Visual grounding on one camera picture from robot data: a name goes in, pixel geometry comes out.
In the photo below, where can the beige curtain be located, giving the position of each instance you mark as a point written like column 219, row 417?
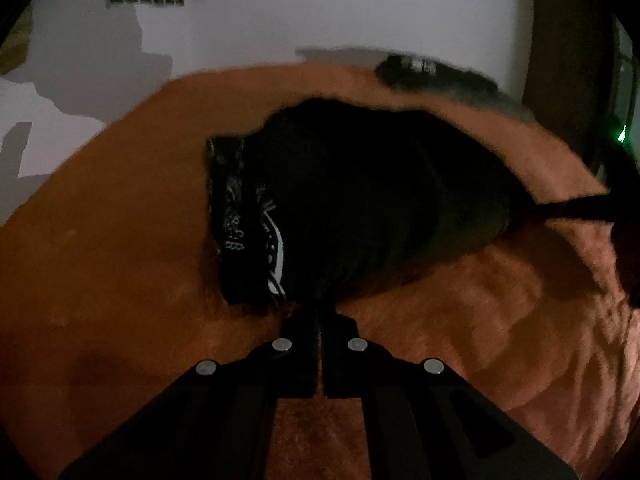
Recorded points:
column 15, row 40

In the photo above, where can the orange fleece blanket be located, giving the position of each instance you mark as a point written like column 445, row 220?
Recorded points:
column 125, row 240

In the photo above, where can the brown wooden door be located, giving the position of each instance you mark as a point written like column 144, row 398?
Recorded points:
column 570, row 60

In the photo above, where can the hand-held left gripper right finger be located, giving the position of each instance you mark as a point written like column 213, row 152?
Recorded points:
column 332, row 360

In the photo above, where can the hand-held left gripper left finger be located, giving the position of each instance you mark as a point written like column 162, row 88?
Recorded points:
column 307, row 360

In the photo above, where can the dark grey folded garment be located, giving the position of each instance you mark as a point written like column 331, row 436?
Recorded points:
column 440, row 77

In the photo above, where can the black garment with patterned hem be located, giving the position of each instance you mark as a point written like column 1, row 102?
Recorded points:
column 375, row 195

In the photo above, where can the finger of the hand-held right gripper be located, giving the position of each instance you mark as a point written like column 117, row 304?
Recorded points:
column 575, row 208

